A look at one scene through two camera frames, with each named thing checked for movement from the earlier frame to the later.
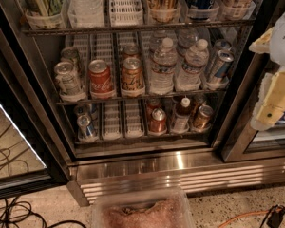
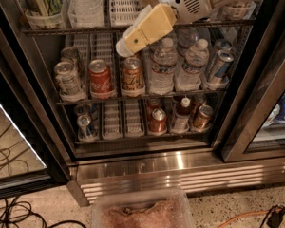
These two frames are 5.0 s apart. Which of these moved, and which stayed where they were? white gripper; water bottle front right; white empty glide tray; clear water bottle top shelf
Moved: white gripper
Stayed: water bottle front right; white empty glide tray; clear water bottle top shelf
